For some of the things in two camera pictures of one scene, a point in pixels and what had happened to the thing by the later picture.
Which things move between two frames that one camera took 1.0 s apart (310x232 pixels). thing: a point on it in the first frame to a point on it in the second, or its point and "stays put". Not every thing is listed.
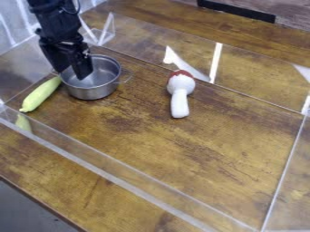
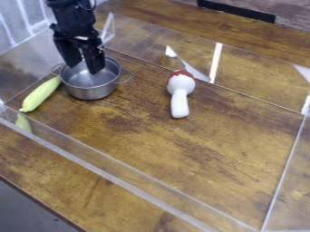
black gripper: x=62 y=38 to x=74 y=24
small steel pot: x=101 y=84 stays put
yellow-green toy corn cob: x=41 y=94 stays put
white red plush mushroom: x=181 y=85 stays put
